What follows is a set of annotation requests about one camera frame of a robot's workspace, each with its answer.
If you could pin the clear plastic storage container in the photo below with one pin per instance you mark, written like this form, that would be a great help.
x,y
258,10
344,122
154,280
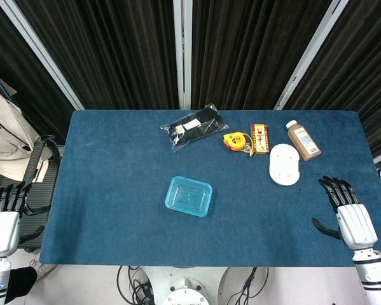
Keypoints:
x,y
188,198

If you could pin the black pleated curtain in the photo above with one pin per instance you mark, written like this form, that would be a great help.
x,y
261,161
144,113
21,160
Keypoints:
x,y
15,79
114,54
247,54
362,79

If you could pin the blue transparent plastic container lid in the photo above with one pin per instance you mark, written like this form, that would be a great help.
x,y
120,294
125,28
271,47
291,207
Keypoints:
x,y
177,178

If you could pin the black mesh chair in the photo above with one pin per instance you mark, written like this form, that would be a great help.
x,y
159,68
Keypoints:
x,y
40,197

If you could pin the white frame post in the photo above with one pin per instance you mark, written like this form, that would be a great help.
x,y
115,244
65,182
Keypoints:
x,y
182,54
40,54
311,54

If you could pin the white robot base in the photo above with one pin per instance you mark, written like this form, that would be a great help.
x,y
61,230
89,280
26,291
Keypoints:
x,y
184,282

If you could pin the blue felt table cover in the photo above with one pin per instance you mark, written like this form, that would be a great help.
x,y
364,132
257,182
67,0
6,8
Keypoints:
x,y
114,190

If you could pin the yellow tape measure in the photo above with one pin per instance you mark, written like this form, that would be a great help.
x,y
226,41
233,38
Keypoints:
x,y
233,141

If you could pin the red and yellow carton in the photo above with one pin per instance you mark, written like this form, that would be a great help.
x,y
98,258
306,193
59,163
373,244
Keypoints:
x,y
260,139

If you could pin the black item in plastic bag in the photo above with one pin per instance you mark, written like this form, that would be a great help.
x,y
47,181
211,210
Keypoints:
x,y
196,127

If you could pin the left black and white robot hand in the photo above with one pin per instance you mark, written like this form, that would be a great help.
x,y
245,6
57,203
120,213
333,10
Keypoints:
x,y
2,228

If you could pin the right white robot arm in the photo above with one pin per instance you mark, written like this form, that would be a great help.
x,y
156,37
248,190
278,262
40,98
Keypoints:
x,y
371,273

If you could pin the beige fabric bag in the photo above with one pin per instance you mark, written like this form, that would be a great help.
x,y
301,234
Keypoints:
x,y
2,136

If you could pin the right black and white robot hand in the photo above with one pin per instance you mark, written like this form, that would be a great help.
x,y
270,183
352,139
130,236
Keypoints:
x,y
357,225

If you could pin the white oval board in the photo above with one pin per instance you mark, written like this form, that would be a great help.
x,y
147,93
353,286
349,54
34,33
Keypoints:
x,y
284,165

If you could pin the brown bottle with white cap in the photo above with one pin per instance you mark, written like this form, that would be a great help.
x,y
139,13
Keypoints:
x,y
304,143

